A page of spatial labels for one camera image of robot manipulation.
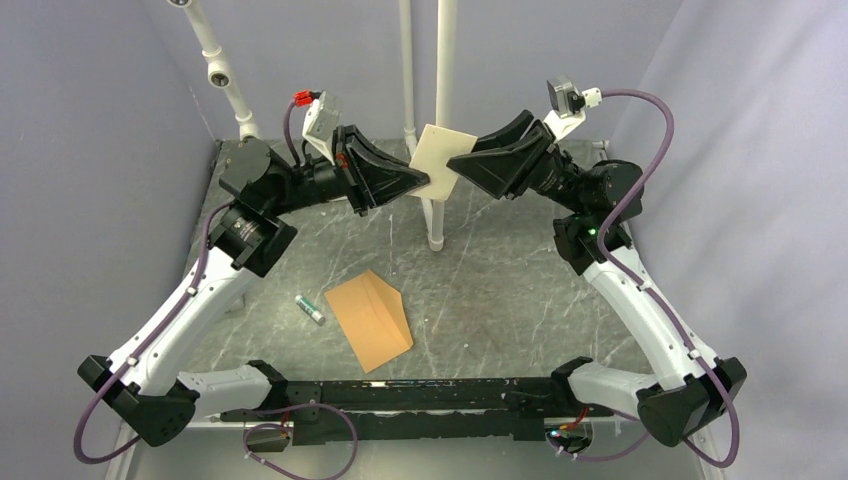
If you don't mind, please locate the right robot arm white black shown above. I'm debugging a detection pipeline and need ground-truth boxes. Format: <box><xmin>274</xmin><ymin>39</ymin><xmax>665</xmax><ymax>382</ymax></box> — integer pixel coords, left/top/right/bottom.
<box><xmin>447</xmin><ymin>111</ymin><xmax>747</xmax><ymax>447</ymax></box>

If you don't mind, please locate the tan letter sheet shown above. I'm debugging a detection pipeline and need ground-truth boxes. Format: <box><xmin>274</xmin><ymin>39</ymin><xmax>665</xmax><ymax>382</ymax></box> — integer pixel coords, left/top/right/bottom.
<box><xmin>409</xmin><ymin>124</ymin><xmax>478</xmax><ymax>202</ymax></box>

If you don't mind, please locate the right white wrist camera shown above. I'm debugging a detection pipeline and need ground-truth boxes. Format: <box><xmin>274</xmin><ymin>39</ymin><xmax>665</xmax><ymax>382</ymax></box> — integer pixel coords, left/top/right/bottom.
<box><xmin>543</xmin><ymin>76</ymin><xmax>602</xmax><ymax>142</ymax></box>

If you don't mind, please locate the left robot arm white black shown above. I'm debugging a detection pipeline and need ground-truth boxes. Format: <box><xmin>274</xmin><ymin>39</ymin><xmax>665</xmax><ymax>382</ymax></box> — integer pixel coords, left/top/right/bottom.
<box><xmin>78</xmin><ymin>125</ymin><xmax>429</xmax><ymax>447</ymax></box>

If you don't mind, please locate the white PVC pipe frame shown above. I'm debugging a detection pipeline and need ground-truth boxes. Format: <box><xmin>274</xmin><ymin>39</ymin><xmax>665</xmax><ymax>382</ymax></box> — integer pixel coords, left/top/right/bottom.
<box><xmin>165</xmin><ymin>0</ymin><xmax>460</xmax><ymax>253</ymax></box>

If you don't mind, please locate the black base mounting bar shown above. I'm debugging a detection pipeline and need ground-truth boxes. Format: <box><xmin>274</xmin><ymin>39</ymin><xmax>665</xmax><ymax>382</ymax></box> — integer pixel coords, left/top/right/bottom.
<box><xmin>219</xmin><ymin>373</ymin><xmax>612</xmax><ymax>446</ymax></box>

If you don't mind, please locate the green white glue stick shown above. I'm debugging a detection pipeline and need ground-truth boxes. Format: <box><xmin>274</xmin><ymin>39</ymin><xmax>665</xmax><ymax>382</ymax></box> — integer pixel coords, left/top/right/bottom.
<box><xmin>295</xmin><ymin>294</ymin><xmax>326</xmax><ymax>326</ymax></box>

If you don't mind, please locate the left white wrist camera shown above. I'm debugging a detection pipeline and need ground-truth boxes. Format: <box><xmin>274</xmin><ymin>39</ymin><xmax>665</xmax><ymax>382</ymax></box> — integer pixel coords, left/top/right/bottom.
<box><xmin>293</xmin><ymin>90</ymin><xmax>341</xmax><ymax>163</ymax></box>

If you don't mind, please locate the brown paper envelope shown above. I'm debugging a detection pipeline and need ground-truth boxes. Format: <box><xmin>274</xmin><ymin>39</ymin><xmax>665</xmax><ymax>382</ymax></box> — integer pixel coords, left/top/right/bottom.
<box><xmin>324</xmin><ymin>270</ymin><xmax>414</xmax><ymax>373</ymax></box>

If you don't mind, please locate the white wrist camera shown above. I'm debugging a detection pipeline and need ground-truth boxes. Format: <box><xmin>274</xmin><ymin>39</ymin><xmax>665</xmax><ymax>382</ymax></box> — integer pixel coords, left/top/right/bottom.
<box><xmin>543</xmin><ymin>76</ymin><xmax>602</xmax><ymax>142</ymax></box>
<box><xmin>293</xmin><ymin>90</ymin><xmax>341</xmax><ymax>163</ymax></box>

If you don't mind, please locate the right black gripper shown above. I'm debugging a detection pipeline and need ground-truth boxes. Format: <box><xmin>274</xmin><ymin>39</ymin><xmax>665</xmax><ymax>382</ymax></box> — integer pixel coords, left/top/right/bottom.
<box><xmin>444</xmin><ymin>111</ymin><xmax>588</xmax><ymax>215</ymax></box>

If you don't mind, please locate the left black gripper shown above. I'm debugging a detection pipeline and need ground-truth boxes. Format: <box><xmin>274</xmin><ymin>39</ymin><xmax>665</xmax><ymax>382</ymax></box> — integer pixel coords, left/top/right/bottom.
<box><xmin>267</xmin><ymin>124</ymin><xmax>430</xmax><ymax>217</ymax></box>

